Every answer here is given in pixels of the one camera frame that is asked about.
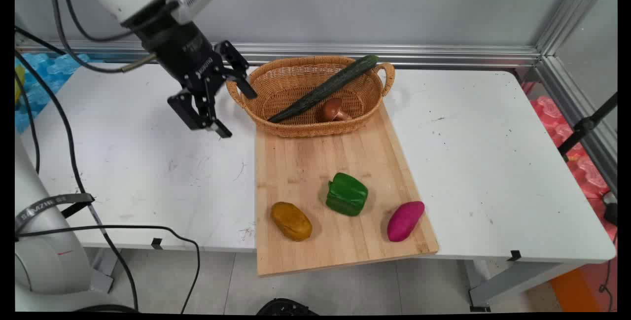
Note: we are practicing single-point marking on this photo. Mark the long dark green cucumber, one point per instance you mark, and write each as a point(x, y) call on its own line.
point(325, 88)

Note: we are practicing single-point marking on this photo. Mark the black tripod stand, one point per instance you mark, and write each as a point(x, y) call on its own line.
point(584, 125)

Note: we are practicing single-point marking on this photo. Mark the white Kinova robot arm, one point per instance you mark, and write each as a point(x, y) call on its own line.
point(47, 261)

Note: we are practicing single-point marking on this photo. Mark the wooden cutting board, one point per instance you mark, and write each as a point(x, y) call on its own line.
point(340, 196)

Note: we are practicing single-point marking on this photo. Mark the blue foam mat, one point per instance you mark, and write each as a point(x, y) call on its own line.
point(44, 78)

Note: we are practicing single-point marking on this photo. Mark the black round floor object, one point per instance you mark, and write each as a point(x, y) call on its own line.
point(286, 307)

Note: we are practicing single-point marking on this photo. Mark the yellow-brown potato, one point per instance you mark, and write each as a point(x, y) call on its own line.
point(291, 220)

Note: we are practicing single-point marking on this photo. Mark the red foam mat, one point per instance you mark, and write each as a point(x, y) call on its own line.
point(581, 167)

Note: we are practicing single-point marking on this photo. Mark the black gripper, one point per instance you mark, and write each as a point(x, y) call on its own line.
point(183, 51)

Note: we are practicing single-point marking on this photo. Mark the green bell pepper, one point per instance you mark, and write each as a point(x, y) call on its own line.
point(347, 194)

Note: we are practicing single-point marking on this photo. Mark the yellow-green object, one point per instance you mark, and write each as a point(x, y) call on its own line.
point(18, 83)

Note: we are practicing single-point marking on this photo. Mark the grey table leg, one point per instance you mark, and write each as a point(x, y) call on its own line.
point(103, 270)
point(512, 280)

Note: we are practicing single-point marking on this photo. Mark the woven wicker basket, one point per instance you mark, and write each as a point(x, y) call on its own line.
point(315, 95)

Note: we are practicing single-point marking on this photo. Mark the brown mushroom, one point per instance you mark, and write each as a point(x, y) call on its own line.
point(333, 109)

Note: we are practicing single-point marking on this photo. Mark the purple sweet potato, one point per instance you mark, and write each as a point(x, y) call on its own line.
point(405, 220)

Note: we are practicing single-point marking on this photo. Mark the side aluminium frame rail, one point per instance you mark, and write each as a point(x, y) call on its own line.
point(577, 113)

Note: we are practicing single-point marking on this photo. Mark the horizontal aluminium frame rail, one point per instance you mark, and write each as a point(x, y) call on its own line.
point(394, 53)

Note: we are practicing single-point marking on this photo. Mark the upright aluminium frame post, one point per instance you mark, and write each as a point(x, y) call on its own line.
point(574, 12)

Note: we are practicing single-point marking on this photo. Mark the small black table clip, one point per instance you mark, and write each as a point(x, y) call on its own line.
point(514, 255)
point(157, 243)

